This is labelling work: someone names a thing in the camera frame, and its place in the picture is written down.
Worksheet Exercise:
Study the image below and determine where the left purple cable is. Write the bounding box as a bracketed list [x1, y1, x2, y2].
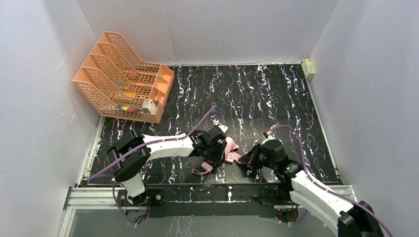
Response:
[84, 104, 219, 226]

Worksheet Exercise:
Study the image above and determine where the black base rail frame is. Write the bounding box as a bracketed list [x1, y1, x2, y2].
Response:
[62, 183, 361, 226]

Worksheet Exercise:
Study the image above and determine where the pink and black folding umbrella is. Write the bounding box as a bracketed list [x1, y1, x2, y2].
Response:
[192, 137, 241, 175]

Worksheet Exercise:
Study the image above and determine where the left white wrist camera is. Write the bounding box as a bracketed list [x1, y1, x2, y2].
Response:
[213, 120, 229, 134]

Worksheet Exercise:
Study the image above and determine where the colourful marker set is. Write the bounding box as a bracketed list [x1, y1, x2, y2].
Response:
[117, 105, 140, 113]

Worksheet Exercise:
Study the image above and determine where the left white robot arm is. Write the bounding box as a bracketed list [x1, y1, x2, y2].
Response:
[105, 124, 228, 199]

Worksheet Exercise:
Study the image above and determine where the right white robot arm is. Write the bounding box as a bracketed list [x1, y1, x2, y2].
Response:
[238, 139, 384, 237]

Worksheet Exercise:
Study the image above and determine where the orange plastic file organizer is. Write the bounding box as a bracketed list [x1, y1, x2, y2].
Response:
[73, 32, 174, 123]

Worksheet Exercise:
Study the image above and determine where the small white red box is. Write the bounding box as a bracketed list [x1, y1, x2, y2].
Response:
[141, 99, 158, 114]

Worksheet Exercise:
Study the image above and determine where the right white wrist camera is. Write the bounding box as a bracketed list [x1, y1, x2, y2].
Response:
[261, 129, 276, 145]

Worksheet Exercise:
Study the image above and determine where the purple cable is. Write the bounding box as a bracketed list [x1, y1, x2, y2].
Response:
[265, 124, 395, 237]
[84, 104, 219, 226]

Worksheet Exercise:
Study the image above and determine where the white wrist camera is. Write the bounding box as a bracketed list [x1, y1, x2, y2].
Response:
[261, 129, 276, 145]
[213, 120, 229, 134]

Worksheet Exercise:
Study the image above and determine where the white green wall socket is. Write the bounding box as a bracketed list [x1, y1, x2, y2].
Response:
[300, 59, 316, 81]

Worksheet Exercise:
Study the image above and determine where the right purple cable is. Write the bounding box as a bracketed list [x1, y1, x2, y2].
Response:
[265, 124, 395, 237]

